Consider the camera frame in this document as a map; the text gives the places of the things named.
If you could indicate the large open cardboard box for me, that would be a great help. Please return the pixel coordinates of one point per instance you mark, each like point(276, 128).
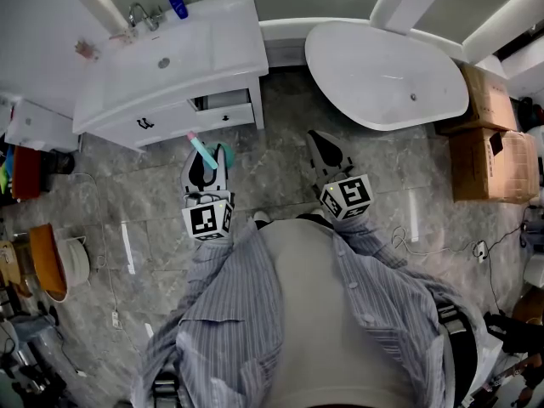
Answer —
point(493, 166)

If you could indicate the red plastic container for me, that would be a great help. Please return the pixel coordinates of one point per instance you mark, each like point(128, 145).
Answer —
point(26, 172)

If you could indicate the white vanity drawer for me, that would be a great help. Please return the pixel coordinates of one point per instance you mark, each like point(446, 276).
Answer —
point(223, 109)

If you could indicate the white plastic basin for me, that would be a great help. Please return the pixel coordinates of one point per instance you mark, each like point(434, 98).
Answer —
point(75, 259)

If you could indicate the person's white right shoe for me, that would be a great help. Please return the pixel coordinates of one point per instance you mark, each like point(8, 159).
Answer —
point(317, 213)

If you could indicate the person's left forearm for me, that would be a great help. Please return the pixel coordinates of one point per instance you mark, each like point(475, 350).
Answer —
point(212, 270)

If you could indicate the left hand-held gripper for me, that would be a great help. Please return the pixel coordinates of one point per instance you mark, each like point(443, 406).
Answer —
point(208, 221)

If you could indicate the blue bottle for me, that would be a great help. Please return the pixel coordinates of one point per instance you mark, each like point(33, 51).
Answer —
point(178, 4)

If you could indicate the person's white left shoe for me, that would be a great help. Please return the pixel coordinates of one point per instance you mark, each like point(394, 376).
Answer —
point(261, 216)

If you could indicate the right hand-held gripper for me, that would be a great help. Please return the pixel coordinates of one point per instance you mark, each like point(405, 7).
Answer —
point(346, 196)

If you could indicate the person's torso striped shirt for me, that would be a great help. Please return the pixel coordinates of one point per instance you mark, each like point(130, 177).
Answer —
point(314, 313)

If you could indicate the person's white shoe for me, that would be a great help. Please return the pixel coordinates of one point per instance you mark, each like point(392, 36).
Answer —
point(317, 213)
point(261, 216)

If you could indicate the orange plastic basin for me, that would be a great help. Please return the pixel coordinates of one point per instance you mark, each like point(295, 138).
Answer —
point(47, 262)

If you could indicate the person's right forearm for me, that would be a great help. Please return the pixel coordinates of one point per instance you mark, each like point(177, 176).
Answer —
point(365, 240)

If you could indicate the white vanity sink cabinet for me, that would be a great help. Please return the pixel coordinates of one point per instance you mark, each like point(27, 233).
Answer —
point(170, 66)

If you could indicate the chrome faucet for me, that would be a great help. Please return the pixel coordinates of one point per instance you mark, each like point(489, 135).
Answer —
point(142, 15)

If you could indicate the flat cardboard box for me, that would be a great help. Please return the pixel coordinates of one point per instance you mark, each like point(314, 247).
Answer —
point(484, 100)

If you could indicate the white bathtub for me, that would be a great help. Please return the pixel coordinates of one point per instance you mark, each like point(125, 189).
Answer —
point(382, 75)

